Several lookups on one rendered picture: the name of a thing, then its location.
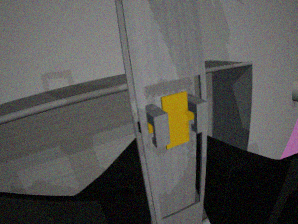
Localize grey cylinder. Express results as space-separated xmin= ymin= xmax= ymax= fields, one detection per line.
xmin=291 ymin=80 xmax=298 ymax=103

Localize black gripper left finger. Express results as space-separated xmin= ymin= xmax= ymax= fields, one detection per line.
xmin=0 ymin=139 xmax=150 ymax=224

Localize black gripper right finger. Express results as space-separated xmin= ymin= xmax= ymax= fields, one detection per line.
xmin=204 ymin=136 xmax=298 ymax=224

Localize dark grey rectangular tin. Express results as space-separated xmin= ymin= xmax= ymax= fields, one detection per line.
xmin=0 ymin=60 xmax=253 ymax=196

